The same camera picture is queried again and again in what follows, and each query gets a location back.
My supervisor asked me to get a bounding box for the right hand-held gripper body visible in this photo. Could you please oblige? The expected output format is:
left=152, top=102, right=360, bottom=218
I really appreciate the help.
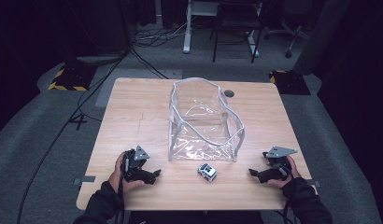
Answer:
left=262, top=146, right=299, bottom=183

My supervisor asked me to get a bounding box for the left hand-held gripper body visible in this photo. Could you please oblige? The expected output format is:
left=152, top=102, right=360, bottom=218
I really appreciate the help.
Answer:
left=121, top=145, right=151, bottom=184

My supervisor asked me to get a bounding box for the person's right hand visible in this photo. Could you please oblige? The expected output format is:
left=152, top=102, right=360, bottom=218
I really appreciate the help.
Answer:
left=266, top=155, right=303, bottom=189

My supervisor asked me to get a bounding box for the person's left hand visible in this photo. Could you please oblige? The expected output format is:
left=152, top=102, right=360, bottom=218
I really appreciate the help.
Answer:
left=107, top=151, right=147, bottom=195

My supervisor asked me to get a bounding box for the white toy car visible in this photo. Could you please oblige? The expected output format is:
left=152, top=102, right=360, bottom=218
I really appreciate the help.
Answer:
left=197, top=162, right=219, bottom=183

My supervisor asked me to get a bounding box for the clear plastic bag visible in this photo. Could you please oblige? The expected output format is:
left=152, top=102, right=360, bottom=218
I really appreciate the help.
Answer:
left=167, top=77, right=246, bottom=163

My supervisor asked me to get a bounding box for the yellow-black striped stand base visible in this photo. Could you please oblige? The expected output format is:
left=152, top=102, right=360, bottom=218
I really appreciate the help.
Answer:
left=268, top=69, right=312, bottom=96
left=48, top=63, right=98, bottom=92

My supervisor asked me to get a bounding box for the white desk leg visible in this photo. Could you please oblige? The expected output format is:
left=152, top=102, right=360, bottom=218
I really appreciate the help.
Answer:
left=246, top=28, right=261, bottom=58
left=182, top=0, right=194, bottom=55

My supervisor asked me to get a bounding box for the office chair wheeled base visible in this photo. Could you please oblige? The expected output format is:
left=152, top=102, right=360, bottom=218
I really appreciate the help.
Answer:
left=263, top=17, right=310, bottom=60

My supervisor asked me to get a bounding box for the black metal chair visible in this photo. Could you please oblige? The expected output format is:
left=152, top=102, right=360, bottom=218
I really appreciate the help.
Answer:
left=210, top=0, right=264, bottom=64

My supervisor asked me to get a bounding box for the right hand-held gripper cable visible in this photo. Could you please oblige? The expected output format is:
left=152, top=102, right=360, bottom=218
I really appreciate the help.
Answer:
left=275, top=167, right=298, bottom=224

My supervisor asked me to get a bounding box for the hand-held gripper cable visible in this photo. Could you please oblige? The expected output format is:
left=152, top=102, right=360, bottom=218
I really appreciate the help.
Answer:
left=275, top=167, right=298, bottom=224
left=116, top=157, right=130, bottom=224

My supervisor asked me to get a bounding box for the left hand-held gripper cable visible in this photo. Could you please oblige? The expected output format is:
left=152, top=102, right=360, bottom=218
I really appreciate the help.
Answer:
left=116, top=157, right=130, bottom=224

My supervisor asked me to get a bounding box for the long black floor cable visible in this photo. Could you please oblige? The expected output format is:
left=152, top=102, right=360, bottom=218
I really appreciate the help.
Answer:
left=16, top=46, right=132, bottom=224

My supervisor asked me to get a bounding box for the bundle of floor cables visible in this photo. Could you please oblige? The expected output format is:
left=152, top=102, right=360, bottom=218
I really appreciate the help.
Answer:
left=130, top=15, right=200, bottom=49

